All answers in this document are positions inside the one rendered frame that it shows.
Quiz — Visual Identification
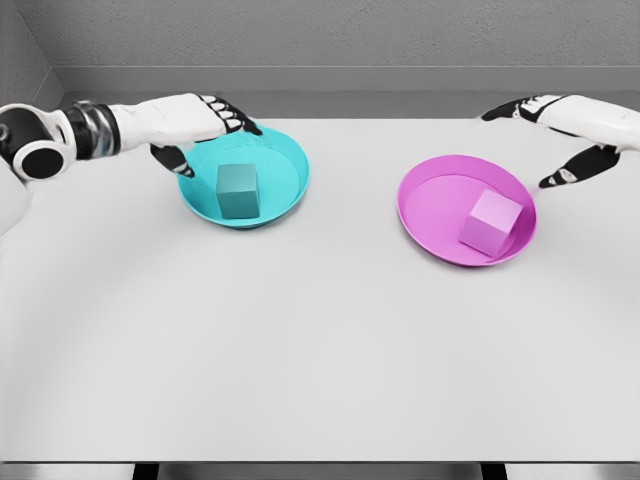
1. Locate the cyan plate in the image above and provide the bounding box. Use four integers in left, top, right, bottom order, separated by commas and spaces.
178, 124, 311, 230

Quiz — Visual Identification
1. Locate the pink block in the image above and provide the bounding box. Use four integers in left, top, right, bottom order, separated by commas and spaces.
459, 188, 526, 259

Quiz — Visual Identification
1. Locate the teal block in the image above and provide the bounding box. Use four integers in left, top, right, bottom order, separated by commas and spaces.
215, 162, 262, 220

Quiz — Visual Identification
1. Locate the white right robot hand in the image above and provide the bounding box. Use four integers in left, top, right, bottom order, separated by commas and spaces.
480, 94, 624, 189

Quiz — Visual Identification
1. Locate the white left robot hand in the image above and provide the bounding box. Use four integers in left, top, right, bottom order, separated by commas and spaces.
148, 92, 264, 180

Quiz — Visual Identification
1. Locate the magenta plate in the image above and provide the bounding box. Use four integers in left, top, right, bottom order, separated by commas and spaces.
396, 155, 538, 268

